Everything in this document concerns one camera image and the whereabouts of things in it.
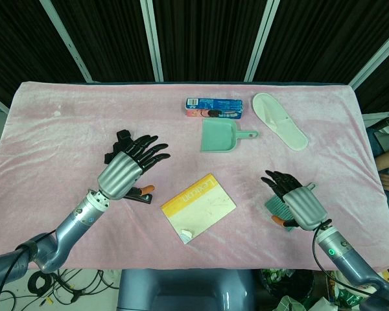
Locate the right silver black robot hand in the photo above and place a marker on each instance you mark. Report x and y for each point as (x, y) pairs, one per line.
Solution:
(306, 207)

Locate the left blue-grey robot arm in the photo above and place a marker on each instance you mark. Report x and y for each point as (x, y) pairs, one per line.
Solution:
(81, 220)

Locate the white slipper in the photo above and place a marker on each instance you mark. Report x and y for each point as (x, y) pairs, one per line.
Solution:
(278, 120)

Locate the pink plush table cloth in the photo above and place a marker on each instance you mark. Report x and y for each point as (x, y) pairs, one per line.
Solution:
(68, 129)

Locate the teal plastic dustpan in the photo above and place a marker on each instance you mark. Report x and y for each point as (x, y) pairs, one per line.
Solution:
(217, 136)

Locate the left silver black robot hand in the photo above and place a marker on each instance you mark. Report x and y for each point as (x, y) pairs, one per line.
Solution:
(120, 175)

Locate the dark green rubbish bag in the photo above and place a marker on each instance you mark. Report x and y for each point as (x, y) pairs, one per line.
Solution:
(285, 282)

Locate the blue cookie box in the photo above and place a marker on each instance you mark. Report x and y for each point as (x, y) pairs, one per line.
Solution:
(214, 107)

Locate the yellow white booklet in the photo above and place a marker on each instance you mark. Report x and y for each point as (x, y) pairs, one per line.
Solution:
(197, 210)

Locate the teal hand brush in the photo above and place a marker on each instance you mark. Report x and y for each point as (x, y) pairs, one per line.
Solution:
(275, 207)

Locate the blue-grey robot torso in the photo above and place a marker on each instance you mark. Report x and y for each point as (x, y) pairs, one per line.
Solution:
(184, 291)

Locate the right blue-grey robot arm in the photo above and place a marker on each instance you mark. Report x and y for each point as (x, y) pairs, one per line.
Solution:
(343, 259)

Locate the white crumpled paper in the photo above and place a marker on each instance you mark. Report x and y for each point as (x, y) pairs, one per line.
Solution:
(291, 304)

